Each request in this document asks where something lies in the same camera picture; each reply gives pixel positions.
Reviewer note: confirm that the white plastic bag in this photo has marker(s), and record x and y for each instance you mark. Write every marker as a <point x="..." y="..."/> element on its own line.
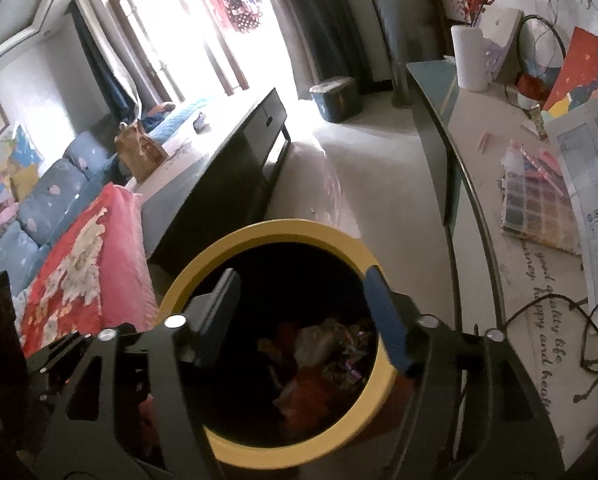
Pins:
<point x="318" y="342"/>

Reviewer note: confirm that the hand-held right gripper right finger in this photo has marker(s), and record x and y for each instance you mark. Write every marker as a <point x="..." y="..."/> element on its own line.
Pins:
<point x="386" y="320"/>

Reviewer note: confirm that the colour swatch book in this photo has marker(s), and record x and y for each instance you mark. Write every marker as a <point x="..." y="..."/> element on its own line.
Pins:
<point x="539" y="210"/>

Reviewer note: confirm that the red illustrated picture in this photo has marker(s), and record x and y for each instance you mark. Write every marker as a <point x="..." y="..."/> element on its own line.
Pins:
<point x="586" y="70"/>

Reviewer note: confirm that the red floral blanket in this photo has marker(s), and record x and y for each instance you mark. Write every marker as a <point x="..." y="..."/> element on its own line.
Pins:
<point x="79" y="285"/>

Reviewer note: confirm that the brown paper bag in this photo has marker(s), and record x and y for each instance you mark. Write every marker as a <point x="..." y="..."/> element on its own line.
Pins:
<point x="141" y="152"/>

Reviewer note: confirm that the orange cushion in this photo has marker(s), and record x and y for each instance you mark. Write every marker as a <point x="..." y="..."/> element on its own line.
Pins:
<point x="158" y="111"/>

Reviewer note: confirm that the pile of red pink clothes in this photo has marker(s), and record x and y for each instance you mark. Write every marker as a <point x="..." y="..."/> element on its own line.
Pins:
<point x="4" y="217"/>

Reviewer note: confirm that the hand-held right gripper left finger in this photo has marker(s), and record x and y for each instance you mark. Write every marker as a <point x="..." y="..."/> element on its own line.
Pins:
<point x="214" y="320"/>

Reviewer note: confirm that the printed paper sheet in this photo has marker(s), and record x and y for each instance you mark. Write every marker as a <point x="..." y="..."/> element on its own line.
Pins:
<point x="596" y="160"/>

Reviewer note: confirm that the pink clip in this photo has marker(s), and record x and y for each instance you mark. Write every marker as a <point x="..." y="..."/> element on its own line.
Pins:
<point x="484" y="141"/>

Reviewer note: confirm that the country map poster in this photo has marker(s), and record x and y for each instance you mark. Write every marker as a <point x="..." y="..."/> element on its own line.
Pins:
<point x="9" y="160"/>

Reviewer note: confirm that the small blue white object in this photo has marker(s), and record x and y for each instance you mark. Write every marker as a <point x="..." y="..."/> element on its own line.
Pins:
<point x="201" y="122"/>

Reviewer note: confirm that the dark coffee table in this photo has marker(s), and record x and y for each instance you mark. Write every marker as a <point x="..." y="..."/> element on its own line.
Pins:
<point x="219" y="170"/>

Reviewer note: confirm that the yellow cushion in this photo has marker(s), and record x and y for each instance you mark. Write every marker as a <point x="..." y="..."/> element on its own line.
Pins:
<point x="25" y="182"/>

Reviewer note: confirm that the yellow trash bin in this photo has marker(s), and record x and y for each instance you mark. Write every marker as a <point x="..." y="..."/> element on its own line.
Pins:
<point x="279" y="227"/>

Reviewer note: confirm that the blue floral sofa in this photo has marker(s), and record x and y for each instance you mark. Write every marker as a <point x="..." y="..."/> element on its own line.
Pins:
<point x="44" y="205"/>

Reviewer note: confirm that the grey standing air conditioner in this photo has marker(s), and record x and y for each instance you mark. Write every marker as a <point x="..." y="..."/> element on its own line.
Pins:
<point x="401" y="35"/>

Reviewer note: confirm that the brown balcony door frame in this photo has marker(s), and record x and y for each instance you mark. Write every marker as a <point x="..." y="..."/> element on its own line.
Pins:
<point x="179" y="35"/>

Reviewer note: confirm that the dark blue curtain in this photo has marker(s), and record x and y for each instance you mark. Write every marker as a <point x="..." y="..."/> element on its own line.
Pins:
<point x="104" y="70"/>

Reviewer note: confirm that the grey curtain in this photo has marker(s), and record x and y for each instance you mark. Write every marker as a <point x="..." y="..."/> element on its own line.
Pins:
<point x="324" y="25"/>

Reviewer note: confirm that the pink pens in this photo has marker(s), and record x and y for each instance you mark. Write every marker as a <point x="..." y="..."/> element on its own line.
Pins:
<point x="541" y="165"/>

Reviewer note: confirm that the blue storage box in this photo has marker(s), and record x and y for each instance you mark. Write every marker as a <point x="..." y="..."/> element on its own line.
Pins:
<point x="336" y="100"/>

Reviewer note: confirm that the white card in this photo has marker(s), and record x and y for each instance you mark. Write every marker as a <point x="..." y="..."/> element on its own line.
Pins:
<point x="504" y="45"/>

